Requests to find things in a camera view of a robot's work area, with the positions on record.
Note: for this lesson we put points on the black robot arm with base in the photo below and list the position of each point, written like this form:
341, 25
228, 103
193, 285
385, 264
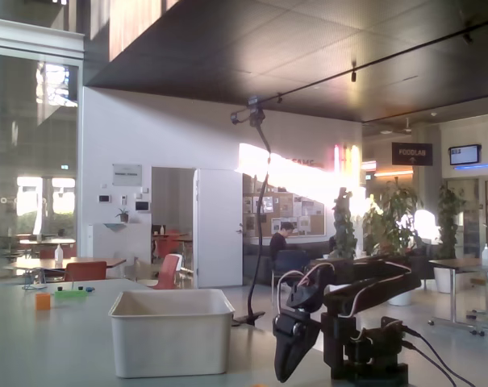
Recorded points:
336, 300

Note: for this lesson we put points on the white plastic bin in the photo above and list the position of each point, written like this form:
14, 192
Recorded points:
171, 342

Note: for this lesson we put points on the green flat block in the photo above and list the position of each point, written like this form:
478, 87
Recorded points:
70, 296

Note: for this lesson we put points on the dark blue chair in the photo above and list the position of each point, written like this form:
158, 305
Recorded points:
292, 260

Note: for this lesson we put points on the seated person in dark clothes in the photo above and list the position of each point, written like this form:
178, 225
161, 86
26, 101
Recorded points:
278, 246

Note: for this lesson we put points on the dark sofa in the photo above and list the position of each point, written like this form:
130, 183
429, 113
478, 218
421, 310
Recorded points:
249, 258

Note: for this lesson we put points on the white plant pot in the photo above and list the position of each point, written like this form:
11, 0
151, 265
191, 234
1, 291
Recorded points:
443, 280
401, 297

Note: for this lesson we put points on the tall climbing plant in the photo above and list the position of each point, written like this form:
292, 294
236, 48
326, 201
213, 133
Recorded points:
344, 225

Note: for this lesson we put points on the cork bulletin board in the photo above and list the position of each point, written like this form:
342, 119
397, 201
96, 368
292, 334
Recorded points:
284, 205

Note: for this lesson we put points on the white open door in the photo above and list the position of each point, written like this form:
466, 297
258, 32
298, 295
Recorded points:
219, 225

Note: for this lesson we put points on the large leafy plant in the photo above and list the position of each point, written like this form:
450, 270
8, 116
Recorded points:
397, 217

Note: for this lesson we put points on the red chair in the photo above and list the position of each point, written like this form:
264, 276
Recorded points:
169, 270
86, 271

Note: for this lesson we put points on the pink neon tube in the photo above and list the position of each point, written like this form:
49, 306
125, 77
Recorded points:
337, 161

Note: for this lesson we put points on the wooden table with metal legs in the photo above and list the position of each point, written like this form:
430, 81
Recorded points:
461, 263

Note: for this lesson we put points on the yellow neon tube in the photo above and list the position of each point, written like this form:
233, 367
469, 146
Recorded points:
354, 161

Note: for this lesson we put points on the slim tall plant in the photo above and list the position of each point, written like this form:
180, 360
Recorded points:
449, 225

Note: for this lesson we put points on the clear pump bottle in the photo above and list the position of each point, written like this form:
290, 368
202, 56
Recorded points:
58, 256
486, 256

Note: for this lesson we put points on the wooden cafe table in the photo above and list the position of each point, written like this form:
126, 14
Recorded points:
106, 262

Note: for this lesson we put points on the white cabinet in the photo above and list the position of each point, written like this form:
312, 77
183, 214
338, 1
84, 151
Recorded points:
118, 242

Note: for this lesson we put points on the black foodlab sign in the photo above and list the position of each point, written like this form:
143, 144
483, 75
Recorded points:
411, 154

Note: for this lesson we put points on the small blue object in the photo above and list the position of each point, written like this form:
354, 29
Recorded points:
90, 289

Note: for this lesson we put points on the small potted plant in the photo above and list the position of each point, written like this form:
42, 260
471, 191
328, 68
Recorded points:
123, 215

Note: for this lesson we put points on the blue-grey bowl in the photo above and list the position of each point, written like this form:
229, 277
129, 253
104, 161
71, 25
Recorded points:
114, 227

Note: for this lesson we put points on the ceiling fan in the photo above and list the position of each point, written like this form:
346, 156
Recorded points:
405, 128

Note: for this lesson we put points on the black gooseneck camera mount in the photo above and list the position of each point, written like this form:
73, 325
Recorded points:
259, 250

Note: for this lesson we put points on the dark wall display panel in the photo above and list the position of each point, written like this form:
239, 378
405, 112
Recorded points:
143, 205

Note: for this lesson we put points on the camera on gooseneck mount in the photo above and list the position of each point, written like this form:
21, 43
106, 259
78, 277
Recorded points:
256, 115

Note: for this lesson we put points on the white wall notice board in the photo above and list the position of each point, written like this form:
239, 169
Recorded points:
127, 174

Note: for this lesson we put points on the wall monitor screen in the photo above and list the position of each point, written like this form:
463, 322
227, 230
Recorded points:
464, 154

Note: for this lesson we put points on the white wall intercom panel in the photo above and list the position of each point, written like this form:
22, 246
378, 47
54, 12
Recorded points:
104, 198

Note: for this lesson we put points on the black ceiling track rail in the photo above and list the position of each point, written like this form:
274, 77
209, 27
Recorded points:
389, 59

